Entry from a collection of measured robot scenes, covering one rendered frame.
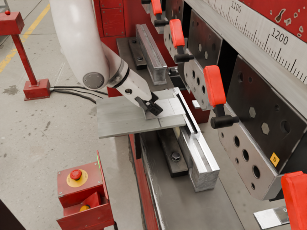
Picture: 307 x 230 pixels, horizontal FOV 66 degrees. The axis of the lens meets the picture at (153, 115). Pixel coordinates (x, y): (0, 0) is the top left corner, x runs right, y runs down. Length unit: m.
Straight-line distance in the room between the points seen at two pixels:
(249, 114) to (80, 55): 0.34
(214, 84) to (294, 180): 0.18
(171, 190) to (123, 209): 0.99
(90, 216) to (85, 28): 0.57
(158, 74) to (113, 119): 0.41
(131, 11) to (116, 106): 0.83
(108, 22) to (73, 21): 1.01
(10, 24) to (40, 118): 0.83
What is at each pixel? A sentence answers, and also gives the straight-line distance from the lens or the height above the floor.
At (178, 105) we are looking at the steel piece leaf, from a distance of 0.79.
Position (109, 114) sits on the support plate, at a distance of 0.77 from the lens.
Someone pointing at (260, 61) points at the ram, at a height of 1.35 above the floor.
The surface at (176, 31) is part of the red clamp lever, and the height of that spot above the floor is 1.30.
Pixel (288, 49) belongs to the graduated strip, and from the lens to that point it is 0.29.
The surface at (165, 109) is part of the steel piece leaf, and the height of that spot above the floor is 1.00.
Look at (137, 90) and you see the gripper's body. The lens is 0.65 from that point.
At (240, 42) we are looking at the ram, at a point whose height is 1.36.
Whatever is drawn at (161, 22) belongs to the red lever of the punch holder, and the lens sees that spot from 0.69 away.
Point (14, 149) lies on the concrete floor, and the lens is 2.26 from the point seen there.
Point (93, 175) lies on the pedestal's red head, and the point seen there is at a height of 0.78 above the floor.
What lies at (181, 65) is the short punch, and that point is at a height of 1.14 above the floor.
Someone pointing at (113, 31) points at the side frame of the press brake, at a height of 0.92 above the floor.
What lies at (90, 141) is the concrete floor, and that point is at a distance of 2.08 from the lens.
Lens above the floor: 1.50
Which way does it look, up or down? 42 degrees down
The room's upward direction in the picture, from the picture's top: straight up
